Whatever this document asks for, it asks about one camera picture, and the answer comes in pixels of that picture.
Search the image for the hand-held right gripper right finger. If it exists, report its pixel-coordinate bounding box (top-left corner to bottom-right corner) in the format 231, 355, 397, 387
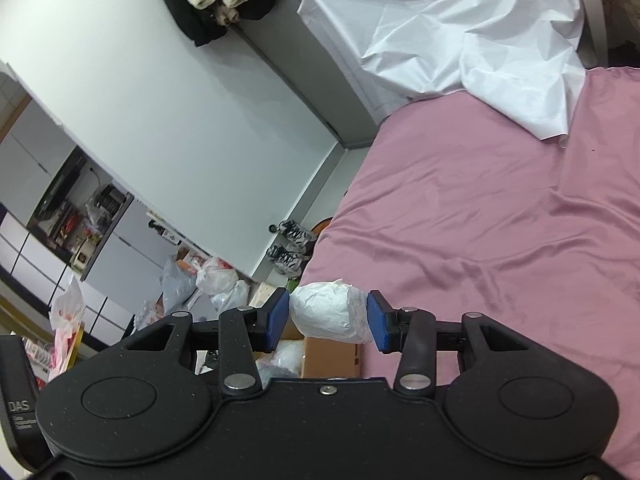
366, 290, 532, 393

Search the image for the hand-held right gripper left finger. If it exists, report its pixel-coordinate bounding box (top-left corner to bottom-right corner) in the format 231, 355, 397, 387
120, 289, 292, 393

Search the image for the white bundle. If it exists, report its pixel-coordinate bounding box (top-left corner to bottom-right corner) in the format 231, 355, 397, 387
290, 280, 373, 345

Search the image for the cardboard box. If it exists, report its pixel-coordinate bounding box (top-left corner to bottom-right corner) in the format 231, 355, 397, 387
248, 282, 362, 381

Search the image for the crumpled clear plastic bag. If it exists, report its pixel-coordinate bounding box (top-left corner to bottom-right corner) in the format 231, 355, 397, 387
256, 341, 304, 380

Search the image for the black and white sneaker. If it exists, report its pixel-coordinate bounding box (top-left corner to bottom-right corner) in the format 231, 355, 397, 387
267, 245, 307, 276
277, 219, 317, 251

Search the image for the white and red plastic bag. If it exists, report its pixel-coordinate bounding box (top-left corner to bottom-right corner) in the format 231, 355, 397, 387
196, 257, 240, 295

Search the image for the tall white red plastic bag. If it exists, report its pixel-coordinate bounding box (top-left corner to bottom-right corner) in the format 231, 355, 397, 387
49, 275, 86, 386

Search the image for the grey plastic bag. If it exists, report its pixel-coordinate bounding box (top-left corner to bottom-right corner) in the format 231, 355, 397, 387
160, 257, 198, 313

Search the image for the pink bed sheet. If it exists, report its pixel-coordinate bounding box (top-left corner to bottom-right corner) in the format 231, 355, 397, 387
300, 66, 640, 480

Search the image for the white cabinet with dark niche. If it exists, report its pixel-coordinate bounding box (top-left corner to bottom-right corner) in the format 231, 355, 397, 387
0, 72, 186, 353

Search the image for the white crumpled cloth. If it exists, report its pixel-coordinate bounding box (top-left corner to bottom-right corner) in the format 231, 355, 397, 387
297, 0, 587, 143

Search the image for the black hanging coat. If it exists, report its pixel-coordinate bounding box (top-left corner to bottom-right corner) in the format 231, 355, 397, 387
145, 0, 278, 48

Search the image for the grey metal bar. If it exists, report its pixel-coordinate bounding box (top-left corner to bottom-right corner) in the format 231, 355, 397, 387
575, 0, 610, 67

